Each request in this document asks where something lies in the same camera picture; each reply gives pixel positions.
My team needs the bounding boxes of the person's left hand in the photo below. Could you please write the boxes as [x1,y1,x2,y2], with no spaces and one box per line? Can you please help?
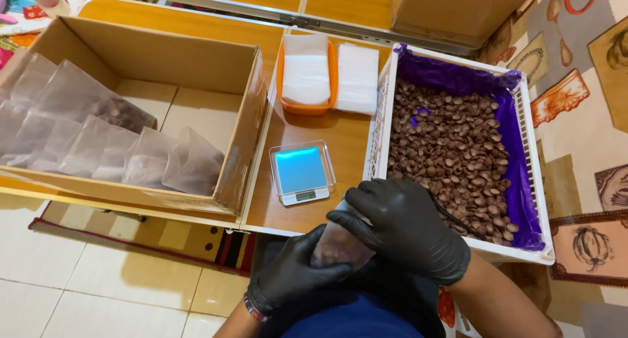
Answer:
[248,224,354,317]

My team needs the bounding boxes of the person's right hand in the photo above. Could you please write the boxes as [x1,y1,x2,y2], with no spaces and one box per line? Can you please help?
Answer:
[326,177,472,286]

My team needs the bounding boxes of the clear pouch of brown cereal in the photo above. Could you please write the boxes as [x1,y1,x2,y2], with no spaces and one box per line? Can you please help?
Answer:
[310,200,376,272]

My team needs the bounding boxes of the thin black tool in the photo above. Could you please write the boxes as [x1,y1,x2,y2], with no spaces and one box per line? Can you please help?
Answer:
[426,188,486,242]

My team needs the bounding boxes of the person's blue shirt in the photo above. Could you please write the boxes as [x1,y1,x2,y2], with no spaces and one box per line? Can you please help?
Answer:
[282,291,426,338]

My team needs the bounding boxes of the heap of brown cereal pieces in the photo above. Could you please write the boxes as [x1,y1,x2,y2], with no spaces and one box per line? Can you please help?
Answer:
[388,78,520,246]

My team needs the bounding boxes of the small digital scale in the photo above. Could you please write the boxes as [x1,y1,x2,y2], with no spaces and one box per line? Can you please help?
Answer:
[275,147,330,206]

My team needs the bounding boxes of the purple plastic liner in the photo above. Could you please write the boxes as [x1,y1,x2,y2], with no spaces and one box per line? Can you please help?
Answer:
[394,44,546,251]

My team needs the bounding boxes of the clear plastic scale tray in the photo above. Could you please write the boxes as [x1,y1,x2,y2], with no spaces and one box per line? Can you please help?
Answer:
[269,140,337,195]

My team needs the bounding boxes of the white plastic crate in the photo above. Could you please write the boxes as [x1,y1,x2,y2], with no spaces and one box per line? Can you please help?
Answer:
[363,43,555,265]

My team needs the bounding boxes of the orange plastic container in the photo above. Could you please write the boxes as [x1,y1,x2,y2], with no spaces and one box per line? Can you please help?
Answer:
[276,40,339,116]

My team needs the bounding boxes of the loose white sachet stack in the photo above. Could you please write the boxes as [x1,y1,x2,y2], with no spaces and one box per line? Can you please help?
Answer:
[334,43,379,116]

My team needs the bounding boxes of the white sachet stack in container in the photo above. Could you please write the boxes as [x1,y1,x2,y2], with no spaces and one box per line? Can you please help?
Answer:
[282,33,331,106]

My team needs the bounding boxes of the patterned floor mat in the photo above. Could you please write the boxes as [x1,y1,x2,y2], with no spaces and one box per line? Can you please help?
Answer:
[437,0,628,338]

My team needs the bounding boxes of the closed cardboard box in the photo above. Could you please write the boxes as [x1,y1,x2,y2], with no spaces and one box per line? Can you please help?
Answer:
[391,0,533,47]

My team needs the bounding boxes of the large open cardboard box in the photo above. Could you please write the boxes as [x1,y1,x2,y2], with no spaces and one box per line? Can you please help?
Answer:
[0,15,269,216]

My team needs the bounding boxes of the row of filled clear pouches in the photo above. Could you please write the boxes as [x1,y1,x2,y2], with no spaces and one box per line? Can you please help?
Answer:
[0,53,225,196]

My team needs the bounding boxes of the roll of tape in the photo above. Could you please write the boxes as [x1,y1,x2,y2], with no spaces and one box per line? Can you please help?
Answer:
[37,0,72,19]

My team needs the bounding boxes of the colourful play mat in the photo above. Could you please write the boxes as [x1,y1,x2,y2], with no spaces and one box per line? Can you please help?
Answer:
[0,0,90,70]

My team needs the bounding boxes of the beaded wrist bracelet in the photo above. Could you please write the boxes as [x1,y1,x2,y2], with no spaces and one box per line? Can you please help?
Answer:
[243,293,271,324]

